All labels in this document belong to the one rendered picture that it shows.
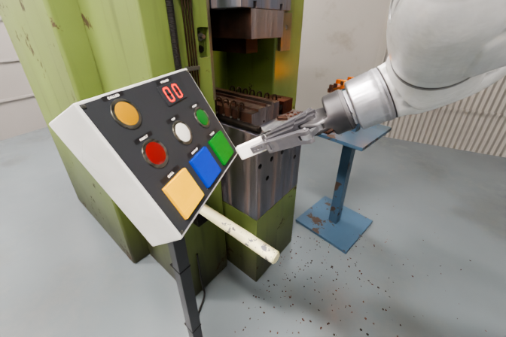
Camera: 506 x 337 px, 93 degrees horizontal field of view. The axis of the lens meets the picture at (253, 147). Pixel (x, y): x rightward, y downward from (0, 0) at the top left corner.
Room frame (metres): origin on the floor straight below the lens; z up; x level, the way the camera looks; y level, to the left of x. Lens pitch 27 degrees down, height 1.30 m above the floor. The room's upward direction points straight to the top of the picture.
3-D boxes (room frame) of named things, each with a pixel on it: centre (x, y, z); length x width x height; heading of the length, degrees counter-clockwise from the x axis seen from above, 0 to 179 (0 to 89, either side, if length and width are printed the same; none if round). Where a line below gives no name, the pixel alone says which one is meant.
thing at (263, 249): (0.67, 0.09, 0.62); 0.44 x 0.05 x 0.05; 50
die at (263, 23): (1.13, 0.10, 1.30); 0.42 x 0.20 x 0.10; 50
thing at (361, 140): (1.32, -0.60, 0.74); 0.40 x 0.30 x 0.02; 133
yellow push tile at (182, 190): (0.38, 0.14, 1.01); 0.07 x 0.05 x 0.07; 165
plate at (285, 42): (1.32, -0.16, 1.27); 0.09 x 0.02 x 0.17; 140
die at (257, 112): (1.13, 0.10, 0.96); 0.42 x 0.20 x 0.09; 50
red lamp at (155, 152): (0.39, 0.18, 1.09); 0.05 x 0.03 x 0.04; 140
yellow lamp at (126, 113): (0.40, 0.22, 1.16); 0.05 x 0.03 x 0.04; 140
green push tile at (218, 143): (0.57, 0.09, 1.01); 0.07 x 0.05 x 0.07; 165
